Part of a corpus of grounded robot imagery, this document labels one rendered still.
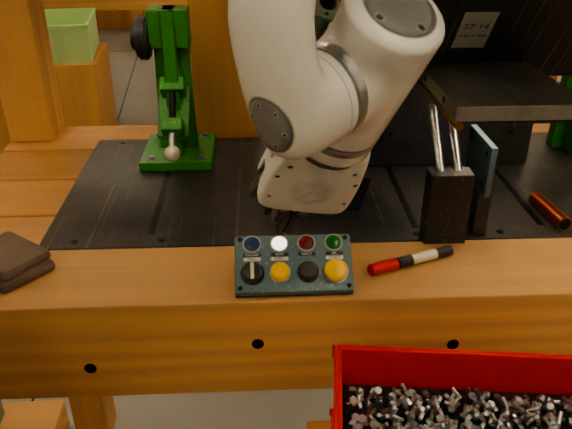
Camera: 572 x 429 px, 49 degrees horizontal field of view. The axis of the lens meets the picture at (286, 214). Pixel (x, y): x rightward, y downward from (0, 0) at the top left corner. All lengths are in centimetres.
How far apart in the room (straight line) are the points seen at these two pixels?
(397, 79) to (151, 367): 52
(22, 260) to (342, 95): 53
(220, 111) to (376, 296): 64
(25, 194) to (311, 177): 67
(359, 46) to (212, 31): 80
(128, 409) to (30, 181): 93
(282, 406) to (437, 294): 115
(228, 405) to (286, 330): 112
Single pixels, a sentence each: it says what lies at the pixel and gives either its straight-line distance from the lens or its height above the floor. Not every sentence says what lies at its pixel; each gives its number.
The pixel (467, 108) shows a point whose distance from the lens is 77.
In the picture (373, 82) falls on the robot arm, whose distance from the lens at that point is 49.
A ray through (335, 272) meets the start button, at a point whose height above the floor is 93.
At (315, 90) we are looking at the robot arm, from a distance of 45.
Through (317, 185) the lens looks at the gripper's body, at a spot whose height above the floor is 109.
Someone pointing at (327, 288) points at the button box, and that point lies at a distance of 78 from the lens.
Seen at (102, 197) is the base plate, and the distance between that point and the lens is 107.
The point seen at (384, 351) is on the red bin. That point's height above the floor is 92.
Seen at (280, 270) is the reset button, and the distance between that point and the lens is 78.
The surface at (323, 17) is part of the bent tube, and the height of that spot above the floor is 118.
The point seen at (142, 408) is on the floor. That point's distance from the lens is 195.
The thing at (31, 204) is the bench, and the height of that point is 88.
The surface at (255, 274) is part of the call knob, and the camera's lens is 78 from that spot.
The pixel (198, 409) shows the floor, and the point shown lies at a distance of 192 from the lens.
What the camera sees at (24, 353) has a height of 83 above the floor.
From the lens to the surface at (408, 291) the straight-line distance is 82.
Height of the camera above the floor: 137
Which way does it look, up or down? 28 degrees down
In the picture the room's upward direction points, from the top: straight up
